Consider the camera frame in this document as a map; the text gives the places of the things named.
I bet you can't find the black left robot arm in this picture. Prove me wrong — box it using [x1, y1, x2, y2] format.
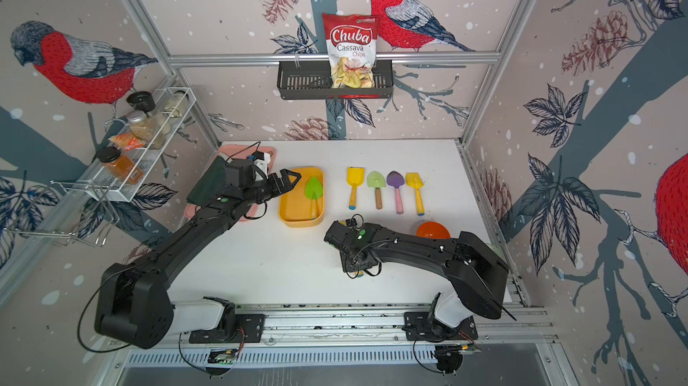
[94, 166, 301, 349]

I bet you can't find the light green shovel wooden handle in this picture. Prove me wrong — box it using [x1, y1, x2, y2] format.
[367, 171, 386, 210]

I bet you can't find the white wire spice rack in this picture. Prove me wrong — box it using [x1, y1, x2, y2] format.
[61, 87, 196, 202]

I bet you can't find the yellow square shovel blue tip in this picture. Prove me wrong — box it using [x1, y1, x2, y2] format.
[347, 167, 366, 210]

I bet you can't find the clear glass jar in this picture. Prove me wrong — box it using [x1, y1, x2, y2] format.
[163, 90, 188, 118]

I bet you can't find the orange snack packet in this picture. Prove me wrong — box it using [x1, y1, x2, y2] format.
[109, 133, 147, 151]

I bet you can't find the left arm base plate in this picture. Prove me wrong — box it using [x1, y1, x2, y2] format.
[189, 312, 266, 344]

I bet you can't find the purple shovel pink handle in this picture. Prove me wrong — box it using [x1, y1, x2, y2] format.
[386, 171, 405, 214]

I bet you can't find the pink plastic tray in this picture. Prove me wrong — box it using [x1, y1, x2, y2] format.
[185, 144, 277, 219]

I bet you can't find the green shovel yellow handle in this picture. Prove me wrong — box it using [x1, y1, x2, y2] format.
[305, 176, 324, 220]

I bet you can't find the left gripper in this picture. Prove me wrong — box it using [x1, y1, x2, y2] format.
[243, 168, 302, 207]

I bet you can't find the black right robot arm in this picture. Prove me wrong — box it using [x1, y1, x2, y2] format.
[324, 221, 509, 320]

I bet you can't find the orange spice jar black lid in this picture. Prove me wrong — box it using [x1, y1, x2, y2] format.
[96, 146, 144, 185]

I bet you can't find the black wall basket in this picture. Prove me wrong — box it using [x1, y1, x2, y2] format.
[277, 60, 393, 100]

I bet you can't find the yellow square shovel yellow handle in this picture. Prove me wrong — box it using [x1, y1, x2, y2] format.
[406, 172, 425, 216]

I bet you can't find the dark green cloth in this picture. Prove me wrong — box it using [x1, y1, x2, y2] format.
[186, 156, 226, 207]

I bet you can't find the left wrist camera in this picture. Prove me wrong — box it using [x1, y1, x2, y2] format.
[224, 151, 272, 188]

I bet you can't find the yellow plastic storage box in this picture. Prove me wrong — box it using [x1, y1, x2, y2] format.
[279, 167, 325, 228]

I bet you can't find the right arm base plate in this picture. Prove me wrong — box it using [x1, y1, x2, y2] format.
[402, 312, 478, 343]

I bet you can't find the chuba cassava chips bag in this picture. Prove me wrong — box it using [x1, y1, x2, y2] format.
[322, 14, 378, 89]

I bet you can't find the orange plastic bowl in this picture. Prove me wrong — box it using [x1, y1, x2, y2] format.
[416, 221, 452, 239]

